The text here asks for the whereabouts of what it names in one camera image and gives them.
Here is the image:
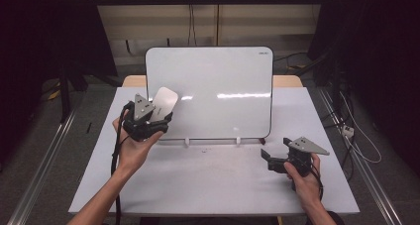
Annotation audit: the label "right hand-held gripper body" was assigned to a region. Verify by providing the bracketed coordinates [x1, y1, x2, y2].
[266, 136, 331, 178]

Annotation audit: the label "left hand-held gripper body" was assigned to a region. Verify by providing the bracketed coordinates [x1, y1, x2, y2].
[122, 93, 172, 142]

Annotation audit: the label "white whiteboard eraser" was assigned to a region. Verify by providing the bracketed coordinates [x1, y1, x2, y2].
[149, 86, 179, 124]

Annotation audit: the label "white whiteboard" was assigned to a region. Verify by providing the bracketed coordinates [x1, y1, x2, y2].
[145, 46, 274, 142]

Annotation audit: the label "person's right hand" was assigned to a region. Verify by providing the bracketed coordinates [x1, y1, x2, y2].
[283, 153, 323, 204]

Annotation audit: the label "person's left hand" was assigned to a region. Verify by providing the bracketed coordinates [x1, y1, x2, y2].
[112, 114, 165, 174]

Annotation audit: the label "white power strip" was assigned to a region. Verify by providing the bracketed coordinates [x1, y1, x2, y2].
[341, 125, 356, 139]

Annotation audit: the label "black metal stand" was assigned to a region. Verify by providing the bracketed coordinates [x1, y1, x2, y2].
[58, 65, 89, 124]

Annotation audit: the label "black horizontal bar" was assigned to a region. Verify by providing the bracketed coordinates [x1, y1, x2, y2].
[93, 0, 328, 6]

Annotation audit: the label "black curtain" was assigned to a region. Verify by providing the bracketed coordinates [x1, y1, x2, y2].
[0, 0, 118, 160]
[306, 0, 420, 176]

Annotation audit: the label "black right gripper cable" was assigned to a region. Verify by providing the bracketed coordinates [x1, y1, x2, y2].
[309, 169, 325, 201]

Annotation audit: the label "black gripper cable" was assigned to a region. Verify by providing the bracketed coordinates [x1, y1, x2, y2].
[110, 105, 132, 225]
[309, 169, 325, 201]

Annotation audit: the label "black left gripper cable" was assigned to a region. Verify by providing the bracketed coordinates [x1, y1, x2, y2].
[110, 105, 132, 225]

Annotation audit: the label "aluminium floor rail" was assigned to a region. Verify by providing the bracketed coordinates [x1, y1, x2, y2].
[317, 87, 404, 225]
[6, 109, 77, 225]

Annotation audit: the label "white floor cable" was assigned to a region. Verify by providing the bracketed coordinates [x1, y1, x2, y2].
[339, 91, 383, 165]

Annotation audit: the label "black floor cable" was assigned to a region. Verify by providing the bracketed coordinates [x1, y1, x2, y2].
[272, 52, 310, 72]

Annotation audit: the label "black hanging cable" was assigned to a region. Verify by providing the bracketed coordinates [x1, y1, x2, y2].
[187, 3, 197, 47]

